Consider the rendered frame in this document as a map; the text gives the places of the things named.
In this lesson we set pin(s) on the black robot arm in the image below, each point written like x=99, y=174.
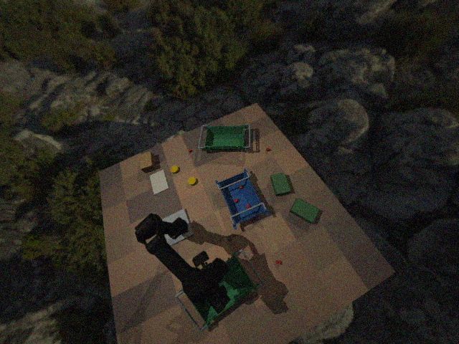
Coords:
x=199, y=286

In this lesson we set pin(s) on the blue plastic tray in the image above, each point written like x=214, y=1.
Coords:
x=245, y=196

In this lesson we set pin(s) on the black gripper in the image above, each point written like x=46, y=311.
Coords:
x=200, y=259

